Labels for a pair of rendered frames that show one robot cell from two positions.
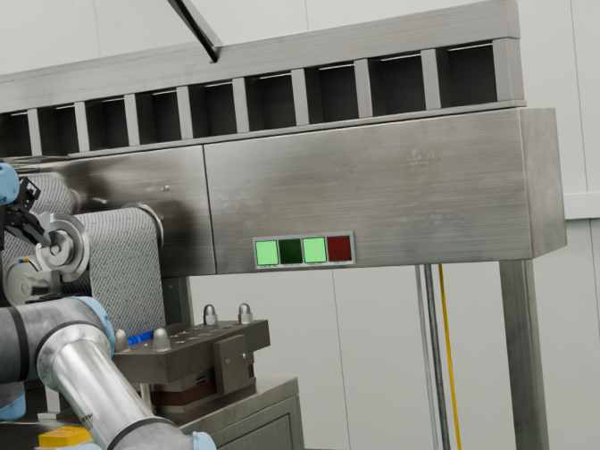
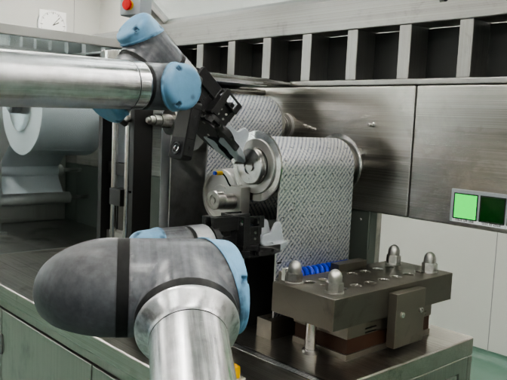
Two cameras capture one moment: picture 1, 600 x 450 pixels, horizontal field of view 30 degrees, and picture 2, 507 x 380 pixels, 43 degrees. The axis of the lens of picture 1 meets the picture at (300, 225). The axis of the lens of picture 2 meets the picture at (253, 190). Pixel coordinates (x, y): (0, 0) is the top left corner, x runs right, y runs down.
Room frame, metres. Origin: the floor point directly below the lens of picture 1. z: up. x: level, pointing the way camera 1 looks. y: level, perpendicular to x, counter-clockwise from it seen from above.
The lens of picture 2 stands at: (1.05, 0.09, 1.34)
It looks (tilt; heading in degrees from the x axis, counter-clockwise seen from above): 6 degrees down; 18
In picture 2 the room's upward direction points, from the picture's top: 3 degrees clockwise
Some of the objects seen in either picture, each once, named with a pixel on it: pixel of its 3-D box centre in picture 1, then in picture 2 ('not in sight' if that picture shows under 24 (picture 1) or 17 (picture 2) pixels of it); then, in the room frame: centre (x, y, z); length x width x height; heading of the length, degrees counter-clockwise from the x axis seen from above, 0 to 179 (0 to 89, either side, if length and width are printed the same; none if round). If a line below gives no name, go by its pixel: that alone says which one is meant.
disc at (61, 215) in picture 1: (62, 246); (256, 166); (2.34, 0.50, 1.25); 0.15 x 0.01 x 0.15; 61
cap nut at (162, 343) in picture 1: (161, 338); (335, 280); (2.23, 0.30, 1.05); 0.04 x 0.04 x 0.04
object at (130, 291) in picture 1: (129, 302); (314, 230); (2.42, 0.38, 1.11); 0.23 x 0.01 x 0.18; 151
